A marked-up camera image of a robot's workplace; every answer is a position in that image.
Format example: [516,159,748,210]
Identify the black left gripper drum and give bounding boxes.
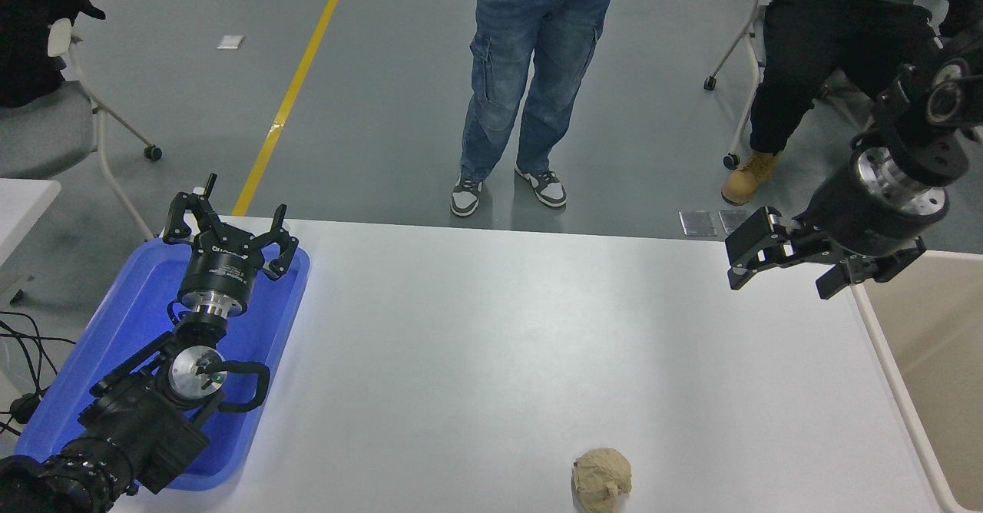
[178,240,263,306]

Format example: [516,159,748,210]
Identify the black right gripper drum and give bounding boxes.
[796,155,949,260]

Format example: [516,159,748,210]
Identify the tan paper ball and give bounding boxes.
[572,448,633,512]

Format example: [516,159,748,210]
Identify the large pale bin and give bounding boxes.
[849,250,983,513]

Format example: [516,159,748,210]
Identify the blue plastic tray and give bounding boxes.
[14,237,312,492]

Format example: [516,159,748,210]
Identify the seated person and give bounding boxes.
[720,0,953,207]

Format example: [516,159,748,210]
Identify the small white side table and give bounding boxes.
[0,179,62,304]

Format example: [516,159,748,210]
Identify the black garment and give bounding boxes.
[0,0,107,109]

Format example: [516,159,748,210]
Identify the standing person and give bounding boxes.
[449,0,642,218]

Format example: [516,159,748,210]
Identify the grey seat white frame chair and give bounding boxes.
[0,18,164,241]

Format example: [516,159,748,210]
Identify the black floor cables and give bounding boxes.
[0,312,78,437]

